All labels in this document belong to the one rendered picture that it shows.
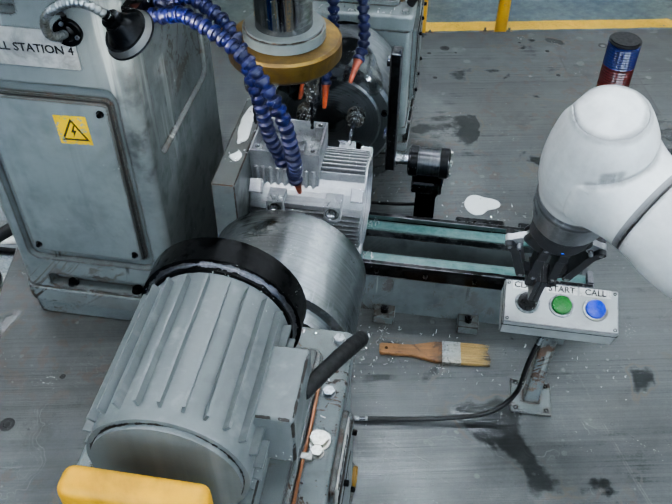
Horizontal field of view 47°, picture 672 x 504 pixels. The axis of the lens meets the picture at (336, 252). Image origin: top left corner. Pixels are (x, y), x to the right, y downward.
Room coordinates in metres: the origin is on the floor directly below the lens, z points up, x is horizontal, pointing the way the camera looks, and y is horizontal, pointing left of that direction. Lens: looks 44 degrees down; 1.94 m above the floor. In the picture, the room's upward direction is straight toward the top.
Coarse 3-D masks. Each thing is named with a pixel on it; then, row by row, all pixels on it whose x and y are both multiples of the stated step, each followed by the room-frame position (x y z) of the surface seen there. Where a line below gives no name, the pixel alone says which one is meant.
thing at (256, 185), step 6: (372, 150) 1.14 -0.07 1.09; (372, 156) 1.15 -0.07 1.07; (252, 180) 1.05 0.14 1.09; (258, 180) 1.05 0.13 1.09; (252, 186) 1.05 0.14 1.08; (258, 186) 1.05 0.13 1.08; (252, 192) 1.05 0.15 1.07; (258, 192) 1.04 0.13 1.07; (354, 192) 1.02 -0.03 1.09; (360, 192) 1.02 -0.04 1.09; (354, 198) 1.02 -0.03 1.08; (360, 198) 1.02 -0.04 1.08; (360, 246) 1.02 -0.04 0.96; (360, 252) 1.01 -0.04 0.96
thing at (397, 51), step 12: (396, 48) 1.22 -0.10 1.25; (396, 60) 1.20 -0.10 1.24; (396, 72) 1.20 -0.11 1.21; (396, 84) 1.20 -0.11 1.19; (396, 96) 1.20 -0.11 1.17; (396, 108) 1.20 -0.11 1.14; (396, 120) 1.20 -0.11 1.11; (384, 132) 1.21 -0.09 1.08; (396, 132) 1.20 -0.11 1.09; (396, 144) 1.21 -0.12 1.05; (384, 168) 1.20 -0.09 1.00
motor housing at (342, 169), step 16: (336, 160) 1.09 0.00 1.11; (352, 160) 1.09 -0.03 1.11; (368, 160) 1.10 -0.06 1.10; (320, 176) 1.06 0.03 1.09; (336, 176) 1.06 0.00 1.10; (352, 176) 1.05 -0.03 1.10; (368, 176) 1.16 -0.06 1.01; (288, 192) 1.05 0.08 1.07; (304, 192) 1.05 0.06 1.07; (320, 192) 1.04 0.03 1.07; (336, 192) 1.04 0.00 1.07; (368, 192) 1.15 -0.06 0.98; (256, 208) 1.03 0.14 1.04; (288, 208) 1.02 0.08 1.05; (304, 208) 1.02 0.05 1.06; (320, 208) 1.01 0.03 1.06; (352, 208) 1.02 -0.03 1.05; (368, 208) 1.13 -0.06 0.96; (336, 224) 1.00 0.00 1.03; (352, 224) 1.00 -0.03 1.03; (352, 240) 1.00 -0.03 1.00
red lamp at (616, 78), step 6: (600, 72) 1.32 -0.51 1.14; (606, 72) 1.30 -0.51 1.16; (612, 72) 1.29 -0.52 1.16; (618, 72) 1.29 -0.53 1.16; (624, 72) 1.29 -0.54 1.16; (630, 72) 1.29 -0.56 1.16; (600, 78) 1.31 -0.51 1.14; (606, 78) 1.30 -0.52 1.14; (612, 78) 1.29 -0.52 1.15; (618, 78) 1.29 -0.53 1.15; (624, 78) 1.29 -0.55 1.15; (630, 78) 1.30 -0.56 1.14; (600, 84) 1.31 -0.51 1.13; (606, 84) 1.29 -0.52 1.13; (612, 84) 1.29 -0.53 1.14; (618, 84) 1.29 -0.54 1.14; (624, 84) 1.29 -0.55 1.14
